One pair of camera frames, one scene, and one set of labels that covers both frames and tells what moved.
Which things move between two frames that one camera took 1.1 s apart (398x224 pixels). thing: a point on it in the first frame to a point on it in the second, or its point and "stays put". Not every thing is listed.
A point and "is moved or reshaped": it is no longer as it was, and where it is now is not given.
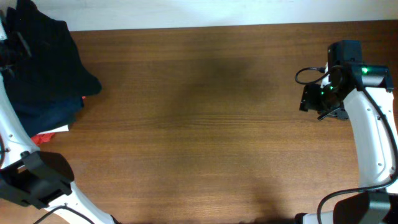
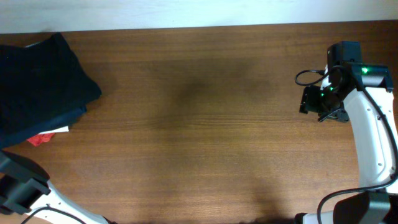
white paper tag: [61, 129] stays put
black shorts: [45, 60] is moved or reshaped
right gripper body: [319, 99] stays put
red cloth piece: [40, 138] stays put
